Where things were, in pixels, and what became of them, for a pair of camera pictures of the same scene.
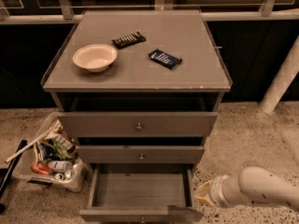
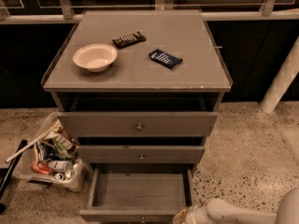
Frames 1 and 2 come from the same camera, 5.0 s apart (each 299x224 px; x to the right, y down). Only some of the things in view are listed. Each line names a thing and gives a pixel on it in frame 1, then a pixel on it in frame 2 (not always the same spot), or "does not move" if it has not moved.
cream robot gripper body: (217, 190) -> (192, 216)
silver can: (60, 165) does not move
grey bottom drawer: (141, 194) does not move
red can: (41, 169) does not move
